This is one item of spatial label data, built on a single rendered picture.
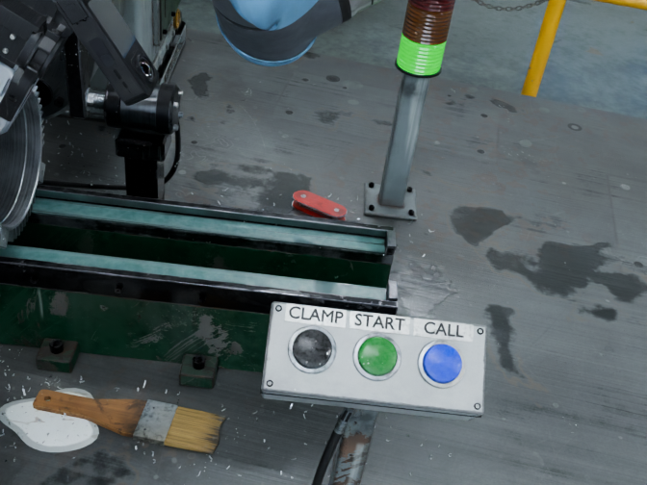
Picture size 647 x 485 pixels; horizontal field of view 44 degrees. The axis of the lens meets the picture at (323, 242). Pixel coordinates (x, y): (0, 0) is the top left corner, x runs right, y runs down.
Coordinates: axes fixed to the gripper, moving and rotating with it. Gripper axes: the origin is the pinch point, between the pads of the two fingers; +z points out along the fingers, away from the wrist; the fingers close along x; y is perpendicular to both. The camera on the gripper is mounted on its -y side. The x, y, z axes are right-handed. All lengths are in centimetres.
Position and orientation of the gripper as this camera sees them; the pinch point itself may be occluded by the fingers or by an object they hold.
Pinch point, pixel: (2, 129)
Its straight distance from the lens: 82.4
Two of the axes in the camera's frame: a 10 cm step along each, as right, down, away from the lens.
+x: -0.4, 6.2, -7.8
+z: -5.9, 6.1, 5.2
